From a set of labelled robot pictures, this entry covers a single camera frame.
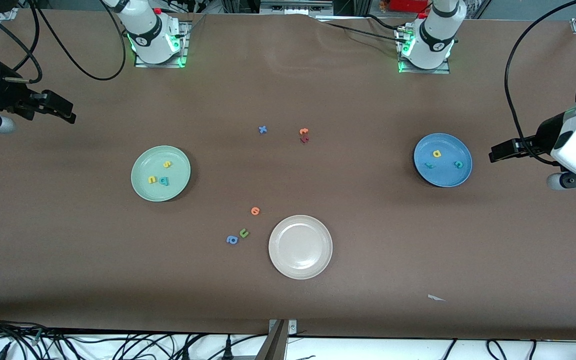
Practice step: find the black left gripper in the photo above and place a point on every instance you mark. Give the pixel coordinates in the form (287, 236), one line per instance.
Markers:
(541, 138)

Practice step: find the blue letter a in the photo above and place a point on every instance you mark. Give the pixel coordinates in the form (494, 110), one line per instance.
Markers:
(232, 240)

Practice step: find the black power plug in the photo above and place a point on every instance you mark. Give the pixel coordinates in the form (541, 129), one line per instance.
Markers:
(228, 347)
(185, 353)

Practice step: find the brown table cover sheet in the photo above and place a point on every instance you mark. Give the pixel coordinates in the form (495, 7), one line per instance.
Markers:
(288, 300)

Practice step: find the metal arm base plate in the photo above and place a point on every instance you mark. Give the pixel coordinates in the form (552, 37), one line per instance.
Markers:
(158, 65)
(425, 71)

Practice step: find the metal corner bracket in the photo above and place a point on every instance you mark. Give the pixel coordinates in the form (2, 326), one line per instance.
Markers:
(293, 327)

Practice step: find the grey metal box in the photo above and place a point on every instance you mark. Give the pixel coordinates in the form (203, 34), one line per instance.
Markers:
(295, 7)

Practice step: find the blue plate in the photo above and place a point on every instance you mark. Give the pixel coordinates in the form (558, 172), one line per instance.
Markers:
(443, 175)

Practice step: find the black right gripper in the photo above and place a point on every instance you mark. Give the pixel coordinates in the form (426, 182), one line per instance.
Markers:
(5, 93)

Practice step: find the aluminium profile bar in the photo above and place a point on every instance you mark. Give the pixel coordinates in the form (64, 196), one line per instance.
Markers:
(274, 345)

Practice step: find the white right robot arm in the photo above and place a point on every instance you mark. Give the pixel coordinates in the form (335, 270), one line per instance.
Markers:
(150, 30)

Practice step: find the green letter u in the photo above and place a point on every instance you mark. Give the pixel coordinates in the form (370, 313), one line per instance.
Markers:
(244, 233)

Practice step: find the teal letter q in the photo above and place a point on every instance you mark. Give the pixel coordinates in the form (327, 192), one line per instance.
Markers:
(164, 181)

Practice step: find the red box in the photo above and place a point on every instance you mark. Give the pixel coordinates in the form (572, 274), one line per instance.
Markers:
(408, 5)

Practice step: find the green plate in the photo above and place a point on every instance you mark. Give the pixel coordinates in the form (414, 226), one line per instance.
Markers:
(160, 192)

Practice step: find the beige plate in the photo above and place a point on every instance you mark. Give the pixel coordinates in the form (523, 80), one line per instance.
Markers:
(300, 247)

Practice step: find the white paper scrap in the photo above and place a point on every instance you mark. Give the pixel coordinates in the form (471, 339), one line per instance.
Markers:
(435, 298)

